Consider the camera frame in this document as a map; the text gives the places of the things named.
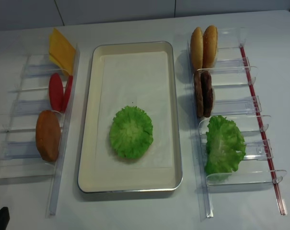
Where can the red tomato slice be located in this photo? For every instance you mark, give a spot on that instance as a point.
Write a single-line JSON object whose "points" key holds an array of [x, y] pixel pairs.
{"points": [[55, 91], [67, 93]]}

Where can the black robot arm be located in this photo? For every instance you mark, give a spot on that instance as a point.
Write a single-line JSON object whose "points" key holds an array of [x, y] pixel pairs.
{"points": [[4, 218]]}

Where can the green lettuce leaf on tray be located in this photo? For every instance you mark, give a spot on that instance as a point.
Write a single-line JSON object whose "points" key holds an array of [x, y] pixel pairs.
{"points": [[131, 133]]}

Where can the left brown meat patty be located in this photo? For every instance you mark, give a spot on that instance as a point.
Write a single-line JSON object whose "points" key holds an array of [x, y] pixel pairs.
{"points": [[198, 94]]}

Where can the brown meat patty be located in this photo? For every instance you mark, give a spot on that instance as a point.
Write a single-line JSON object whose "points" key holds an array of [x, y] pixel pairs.
{"points": [[198, 94], [207, 93]]}

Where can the right brown meat patty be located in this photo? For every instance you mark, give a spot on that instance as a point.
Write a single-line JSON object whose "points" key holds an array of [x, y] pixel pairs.
{"points": [[207, 93]]}

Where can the green lettuce leaf in rack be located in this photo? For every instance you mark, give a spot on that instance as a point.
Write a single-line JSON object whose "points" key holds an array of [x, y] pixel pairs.
{"points": [[225, 146]]}

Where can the yellow cheese slices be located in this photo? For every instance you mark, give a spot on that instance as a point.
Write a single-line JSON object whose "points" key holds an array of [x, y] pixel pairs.
{"points": [[61, 52]]}

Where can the cream metal tray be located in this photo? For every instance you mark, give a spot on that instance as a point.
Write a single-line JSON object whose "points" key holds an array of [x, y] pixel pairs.
{"points": [[94, 178]]}

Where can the white paper liner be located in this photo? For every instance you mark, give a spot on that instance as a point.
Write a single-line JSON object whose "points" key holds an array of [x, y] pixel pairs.
{"points": [[140, 80]]}

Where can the left bun half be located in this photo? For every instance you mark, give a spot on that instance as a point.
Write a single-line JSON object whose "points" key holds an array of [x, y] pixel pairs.
{"points": [[196, 48]]}

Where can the bun half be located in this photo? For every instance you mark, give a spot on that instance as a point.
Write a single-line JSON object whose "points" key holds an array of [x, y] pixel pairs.
{"points": [[210, 40], [196, 48]]}

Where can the right clear acrylic rack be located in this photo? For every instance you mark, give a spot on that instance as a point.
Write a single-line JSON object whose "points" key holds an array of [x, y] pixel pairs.
{"points": [[233, 80]]}

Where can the clear acrylic rack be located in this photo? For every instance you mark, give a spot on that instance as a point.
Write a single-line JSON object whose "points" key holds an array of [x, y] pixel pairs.
{"points": [[233, 80], [19, 157]]}

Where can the orange-brown bun in rack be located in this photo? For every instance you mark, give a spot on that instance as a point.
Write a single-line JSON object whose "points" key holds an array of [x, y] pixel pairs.
{"points": [[47, 136]]}

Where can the right bun half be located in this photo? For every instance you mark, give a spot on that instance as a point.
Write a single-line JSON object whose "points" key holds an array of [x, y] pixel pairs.
{"points": [[210, 40]]}

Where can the left clear acrylic rack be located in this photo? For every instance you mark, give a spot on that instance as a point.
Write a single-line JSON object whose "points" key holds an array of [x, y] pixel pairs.
{"points": [[19, 157]]}

